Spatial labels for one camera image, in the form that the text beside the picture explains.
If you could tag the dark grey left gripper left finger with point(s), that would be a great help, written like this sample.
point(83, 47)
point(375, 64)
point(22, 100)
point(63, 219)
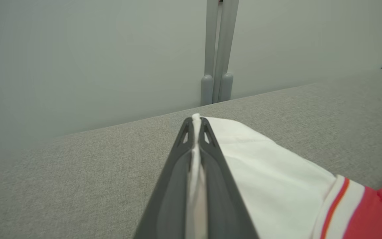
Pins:
point(167, 205)

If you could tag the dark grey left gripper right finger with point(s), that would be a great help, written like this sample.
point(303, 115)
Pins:
point(224, 205)

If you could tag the red and white garment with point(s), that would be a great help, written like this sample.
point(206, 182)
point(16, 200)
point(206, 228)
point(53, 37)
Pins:
point(277, 186)

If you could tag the grey partition post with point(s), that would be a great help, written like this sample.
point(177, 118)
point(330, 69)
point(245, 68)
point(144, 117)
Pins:
point(208, 49)
point(227, 49)

